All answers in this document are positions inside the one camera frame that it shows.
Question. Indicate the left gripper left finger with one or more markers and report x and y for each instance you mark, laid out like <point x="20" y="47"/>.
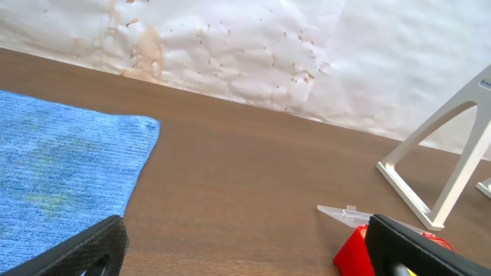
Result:
<point x="88" y="249"/>

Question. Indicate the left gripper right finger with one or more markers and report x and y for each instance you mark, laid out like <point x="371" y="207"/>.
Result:
<point x="406" y="249"/>

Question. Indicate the blue cloth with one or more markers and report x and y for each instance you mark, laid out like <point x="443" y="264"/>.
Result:
<point x="57" y="161"/>

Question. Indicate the red and yellow tip box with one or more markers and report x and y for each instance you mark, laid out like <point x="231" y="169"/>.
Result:
<point x="353" y="255"/>

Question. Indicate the white and blue stand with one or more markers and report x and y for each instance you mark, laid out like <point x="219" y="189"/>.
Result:
<point x="466" y="168"/>

